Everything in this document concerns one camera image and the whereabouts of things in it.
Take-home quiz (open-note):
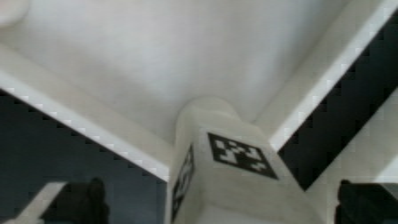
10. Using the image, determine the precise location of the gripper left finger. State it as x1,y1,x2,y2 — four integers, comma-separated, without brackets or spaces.
13,177,111,224

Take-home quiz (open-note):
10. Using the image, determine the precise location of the white U-shaped obstacle fence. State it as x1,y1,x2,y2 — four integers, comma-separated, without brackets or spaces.
308,95,398,224

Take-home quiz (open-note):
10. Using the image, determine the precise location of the white square table top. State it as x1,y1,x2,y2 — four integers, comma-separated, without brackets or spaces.
0,0,398,178

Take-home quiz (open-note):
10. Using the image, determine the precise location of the white table leg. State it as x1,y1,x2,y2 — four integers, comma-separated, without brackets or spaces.
164,97,326,224

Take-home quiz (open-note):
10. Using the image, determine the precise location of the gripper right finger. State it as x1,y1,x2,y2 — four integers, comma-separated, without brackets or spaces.
335,180,398,224

